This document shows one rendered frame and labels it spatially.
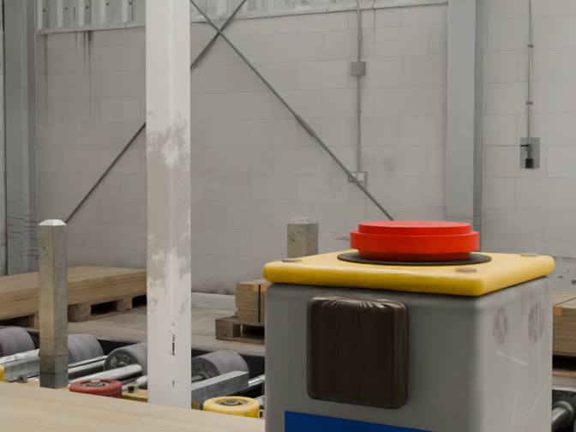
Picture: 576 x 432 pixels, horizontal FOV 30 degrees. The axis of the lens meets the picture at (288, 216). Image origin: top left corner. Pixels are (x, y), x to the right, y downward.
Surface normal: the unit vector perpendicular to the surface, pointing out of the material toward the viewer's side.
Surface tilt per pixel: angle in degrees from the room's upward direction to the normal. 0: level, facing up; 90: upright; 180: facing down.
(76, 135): 90
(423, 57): 90
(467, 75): 90
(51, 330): 90
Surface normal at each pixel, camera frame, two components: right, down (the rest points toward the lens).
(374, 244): -0.68, 0.04
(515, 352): 0.86, 0.03
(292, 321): -0.51, 0.04
